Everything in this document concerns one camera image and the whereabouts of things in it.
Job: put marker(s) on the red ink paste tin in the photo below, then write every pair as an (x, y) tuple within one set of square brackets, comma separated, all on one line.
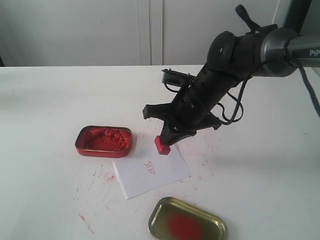
[(104, 141)]

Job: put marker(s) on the acting gripper black finger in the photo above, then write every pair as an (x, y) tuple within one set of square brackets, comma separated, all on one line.
[(175, 137), (167, 135)]

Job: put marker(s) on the red stamp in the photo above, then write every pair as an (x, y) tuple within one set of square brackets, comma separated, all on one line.
[(163, 149)]

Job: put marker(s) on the white cabinet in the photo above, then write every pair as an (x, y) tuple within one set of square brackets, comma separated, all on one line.
[(113, 32)]

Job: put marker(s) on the dark vertical post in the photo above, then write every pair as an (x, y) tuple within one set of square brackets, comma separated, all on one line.
[(296, 15)]

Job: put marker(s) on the white paper sheet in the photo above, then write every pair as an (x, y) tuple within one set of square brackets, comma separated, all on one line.
[(146, 170)]

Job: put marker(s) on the gold tin lid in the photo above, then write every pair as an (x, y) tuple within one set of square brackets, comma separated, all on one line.
[(174, 219)]

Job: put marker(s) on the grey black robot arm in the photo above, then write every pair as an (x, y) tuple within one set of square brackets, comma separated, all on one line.
[(264, 51)]

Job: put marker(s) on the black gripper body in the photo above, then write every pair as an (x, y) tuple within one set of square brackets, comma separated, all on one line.
[(191, 108)]

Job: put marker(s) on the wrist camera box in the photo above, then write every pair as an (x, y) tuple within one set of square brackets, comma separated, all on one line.
[(175, 78)]

